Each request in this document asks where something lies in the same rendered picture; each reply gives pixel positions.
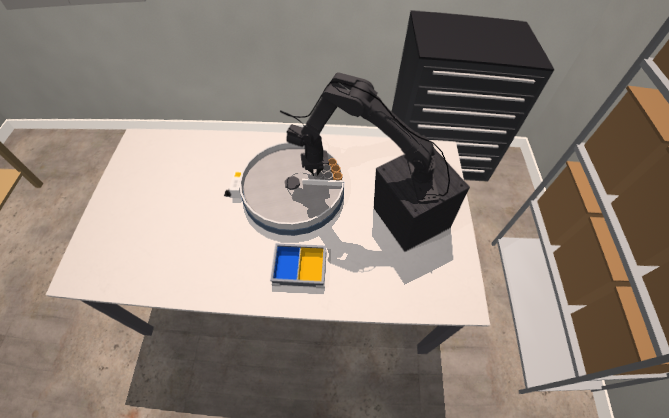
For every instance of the blue bin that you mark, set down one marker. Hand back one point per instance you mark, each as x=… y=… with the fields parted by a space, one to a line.
x=286 y=263

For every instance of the yellow bin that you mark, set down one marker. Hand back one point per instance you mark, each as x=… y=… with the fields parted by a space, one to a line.
x=310 y=267

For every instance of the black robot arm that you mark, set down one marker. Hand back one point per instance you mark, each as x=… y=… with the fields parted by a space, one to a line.
x=359 y=103

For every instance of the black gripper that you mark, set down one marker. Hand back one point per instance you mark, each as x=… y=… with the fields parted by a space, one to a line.
x=314 y=161

